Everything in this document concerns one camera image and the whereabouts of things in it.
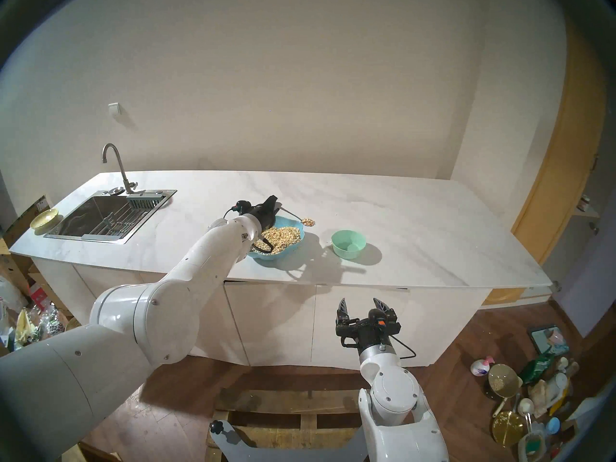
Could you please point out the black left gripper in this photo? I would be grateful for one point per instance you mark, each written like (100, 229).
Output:
(263, 218)

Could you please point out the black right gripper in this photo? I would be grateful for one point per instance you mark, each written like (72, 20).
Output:
(373, 331)

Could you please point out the metal spoon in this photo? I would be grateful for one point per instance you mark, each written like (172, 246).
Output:
(291, 213)

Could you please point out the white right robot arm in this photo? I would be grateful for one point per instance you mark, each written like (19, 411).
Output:
(392, 393)

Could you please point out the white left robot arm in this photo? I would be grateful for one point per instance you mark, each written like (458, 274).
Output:
(159, 312)

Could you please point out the blue flower-shaped bowl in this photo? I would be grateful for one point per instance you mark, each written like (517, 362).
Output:
(289, 221)

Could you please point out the small mint green bowl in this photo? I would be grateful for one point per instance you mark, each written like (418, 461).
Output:
(349, 247)

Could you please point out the large oat flake pile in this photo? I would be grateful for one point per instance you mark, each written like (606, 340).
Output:
(284, 237)

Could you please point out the white counter cabinet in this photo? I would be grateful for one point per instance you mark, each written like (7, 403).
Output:
(288, 321)

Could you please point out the wooden pallet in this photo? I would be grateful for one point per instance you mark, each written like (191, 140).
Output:
(288, 401)

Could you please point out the white bottle pink cap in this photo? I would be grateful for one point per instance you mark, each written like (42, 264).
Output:
(480, 368)

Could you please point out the metal sink drain rack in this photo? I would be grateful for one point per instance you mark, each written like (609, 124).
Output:
(118, 223)

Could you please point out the curved metal faucet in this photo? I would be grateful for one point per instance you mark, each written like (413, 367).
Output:
(121, 172)

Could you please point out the round metal sink stopper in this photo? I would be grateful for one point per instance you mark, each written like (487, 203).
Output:
(115, 191)

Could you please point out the stainless steel sink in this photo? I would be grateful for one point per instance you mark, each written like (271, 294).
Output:
(82, 215)

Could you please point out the green snack bag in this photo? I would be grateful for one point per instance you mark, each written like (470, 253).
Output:
(535, 369)

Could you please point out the black star knob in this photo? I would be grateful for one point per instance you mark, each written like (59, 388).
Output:
(217, 427)

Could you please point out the black framed tablet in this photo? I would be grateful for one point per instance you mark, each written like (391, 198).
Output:
(546, 340)

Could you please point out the gold round plate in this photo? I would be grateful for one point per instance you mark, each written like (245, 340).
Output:
(506, 428)

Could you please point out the pale yellow dish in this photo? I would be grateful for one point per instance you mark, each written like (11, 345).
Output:
(44, 218)

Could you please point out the small blue cup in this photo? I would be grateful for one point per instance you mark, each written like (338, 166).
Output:
(553, 425)

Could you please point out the brown cardboard box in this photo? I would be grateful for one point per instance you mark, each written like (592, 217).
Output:
(19, 225)

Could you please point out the small glass jar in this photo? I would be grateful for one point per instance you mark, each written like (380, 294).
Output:
(583, 203)

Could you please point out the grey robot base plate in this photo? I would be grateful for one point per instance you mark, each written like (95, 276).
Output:
(288, 454)

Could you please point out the white wall socket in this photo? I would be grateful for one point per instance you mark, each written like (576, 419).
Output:
(114, 109)

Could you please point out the wooden door frame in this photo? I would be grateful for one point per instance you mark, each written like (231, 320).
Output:
(558, 177)

